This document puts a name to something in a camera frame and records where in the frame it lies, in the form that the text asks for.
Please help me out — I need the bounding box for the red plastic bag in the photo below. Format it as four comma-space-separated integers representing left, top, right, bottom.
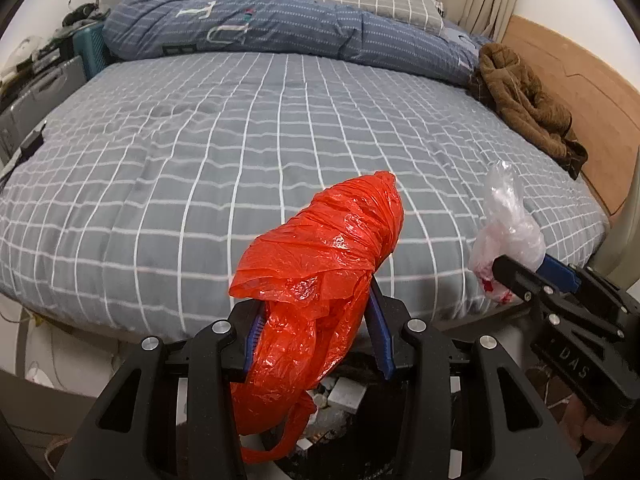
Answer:
229, 171, 404, 464

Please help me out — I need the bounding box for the teal plastic crate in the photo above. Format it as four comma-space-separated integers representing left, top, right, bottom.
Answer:
72, 22, 115, 80

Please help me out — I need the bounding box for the brown fleece jacket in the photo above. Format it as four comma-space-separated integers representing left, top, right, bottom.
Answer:
469, 42, 588, 179

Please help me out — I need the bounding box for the grey checked bed sheet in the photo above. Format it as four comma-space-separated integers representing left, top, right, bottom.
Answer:
1, 53, 608, 339

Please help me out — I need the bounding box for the white earphone box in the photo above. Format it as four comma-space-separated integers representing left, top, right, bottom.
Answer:
328, 377, 367, 414

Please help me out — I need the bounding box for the black charger on bed edge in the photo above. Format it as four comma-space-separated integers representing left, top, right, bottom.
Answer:
18, 120, 47, 164

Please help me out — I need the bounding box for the blue striped duvet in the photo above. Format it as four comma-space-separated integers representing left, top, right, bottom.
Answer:
103, 0, 482, 87

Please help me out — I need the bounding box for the wooden headboard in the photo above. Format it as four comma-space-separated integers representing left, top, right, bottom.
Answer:
502, 15, 639, 217

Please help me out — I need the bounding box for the person right hand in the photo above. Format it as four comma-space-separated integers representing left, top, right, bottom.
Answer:
560, 394, 629, 462

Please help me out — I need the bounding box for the grey suitcase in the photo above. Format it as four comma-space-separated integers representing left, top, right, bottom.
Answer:
1, 56, 87, 164

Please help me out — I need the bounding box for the clear bubble wrap bag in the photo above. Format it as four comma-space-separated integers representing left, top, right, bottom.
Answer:
469, 160, 546, 306

